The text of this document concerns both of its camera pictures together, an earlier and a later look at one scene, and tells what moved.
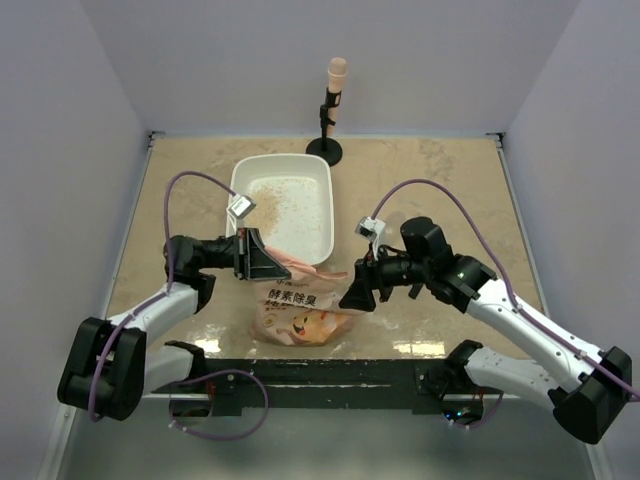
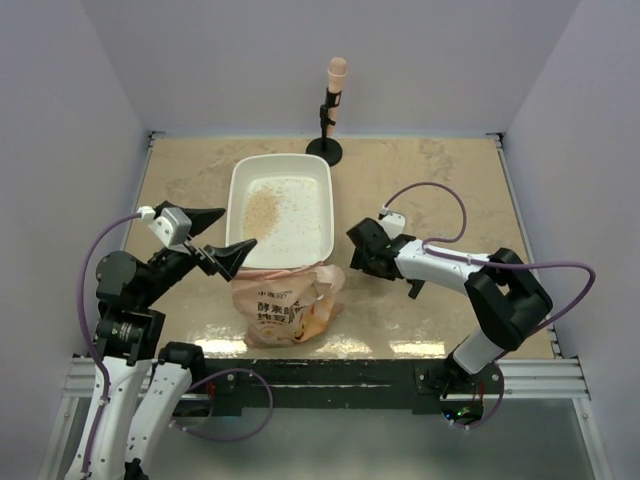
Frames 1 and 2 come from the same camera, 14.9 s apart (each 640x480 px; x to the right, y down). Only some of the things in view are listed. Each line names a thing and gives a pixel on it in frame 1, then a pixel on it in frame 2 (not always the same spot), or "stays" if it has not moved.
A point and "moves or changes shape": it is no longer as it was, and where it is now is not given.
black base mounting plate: x=322 y=385 stays
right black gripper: x=360 y=294 -> x=360 y=261
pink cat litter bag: x=302 y=310 moves or changes shape
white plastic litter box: x=287 y=200 stays
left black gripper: x=253 y=260 -> x=228 y=258
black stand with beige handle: x=336 y=69 stays
